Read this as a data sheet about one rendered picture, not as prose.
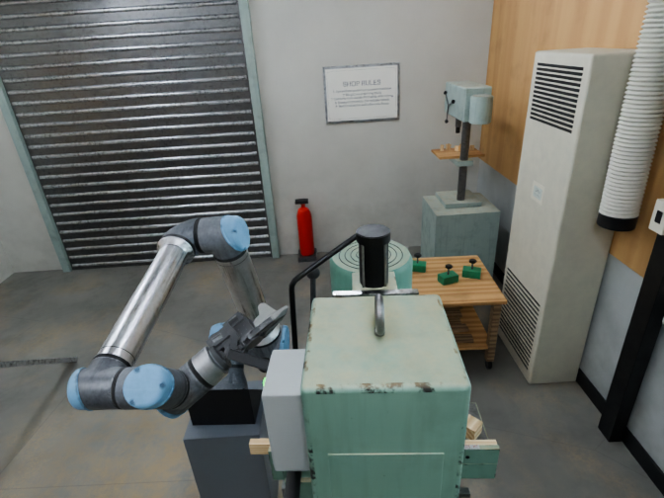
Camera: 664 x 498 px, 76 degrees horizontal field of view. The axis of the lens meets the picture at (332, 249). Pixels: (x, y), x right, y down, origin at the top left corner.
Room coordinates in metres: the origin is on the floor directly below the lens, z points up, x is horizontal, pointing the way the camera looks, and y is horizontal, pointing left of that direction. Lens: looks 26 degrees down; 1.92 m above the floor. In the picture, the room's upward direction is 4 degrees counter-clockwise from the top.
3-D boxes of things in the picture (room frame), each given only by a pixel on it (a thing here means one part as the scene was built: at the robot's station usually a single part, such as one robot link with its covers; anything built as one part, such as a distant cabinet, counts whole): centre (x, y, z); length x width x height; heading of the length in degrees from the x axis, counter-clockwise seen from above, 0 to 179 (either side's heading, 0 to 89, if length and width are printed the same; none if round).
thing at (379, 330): (0.51, -0.06, 1.55); 0.06 x 0.02 x 0.07; 176
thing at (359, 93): (3.83, -0.34, 1.48); 0.64 x 0.02 x 0.46; 90
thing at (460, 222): (3.09, -1.02, 0.79); 0.62 x 0.48 x 1.58; 1
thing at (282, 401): (0.49, 0.08, 1.40); 0.10 x 0.06 x 0.16; 176
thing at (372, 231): (0.66, -0.07, 1.53); 0.08 x 0.08 x 0.17; 86
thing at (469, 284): (2.31, -0.66, 0.32); 0.66 x 0.57 x 0.64; 88
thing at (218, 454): (1.33, 0.48, 0.27); 0.30 x 0.30 x 0.55; 0
